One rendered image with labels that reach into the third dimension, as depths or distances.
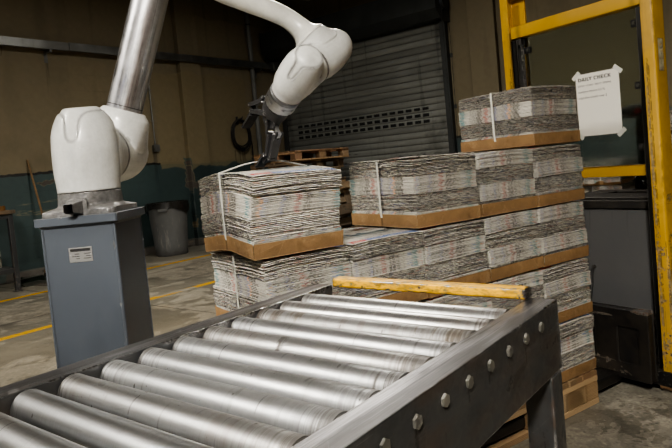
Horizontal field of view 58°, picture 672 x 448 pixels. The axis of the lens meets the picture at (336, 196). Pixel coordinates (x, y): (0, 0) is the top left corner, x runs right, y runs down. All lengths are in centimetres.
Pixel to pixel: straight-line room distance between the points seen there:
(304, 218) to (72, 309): 63
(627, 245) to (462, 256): 111
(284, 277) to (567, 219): 127
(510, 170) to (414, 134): 725
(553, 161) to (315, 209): 110
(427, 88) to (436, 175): 740
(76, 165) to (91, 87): 746
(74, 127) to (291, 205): 58
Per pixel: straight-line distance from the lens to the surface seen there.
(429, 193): 199
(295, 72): 155
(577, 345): 265
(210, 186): 185
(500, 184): 223
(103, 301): 162
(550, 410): 114
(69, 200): 162
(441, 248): 204
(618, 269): 308
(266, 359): 92
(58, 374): 101
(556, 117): 251
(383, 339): 94
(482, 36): 903
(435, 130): 933
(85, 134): 162
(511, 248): 229
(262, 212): 162
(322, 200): 171
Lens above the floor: 107
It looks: 3 degrees down
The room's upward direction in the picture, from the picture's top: 5 degrees counter-clockwise
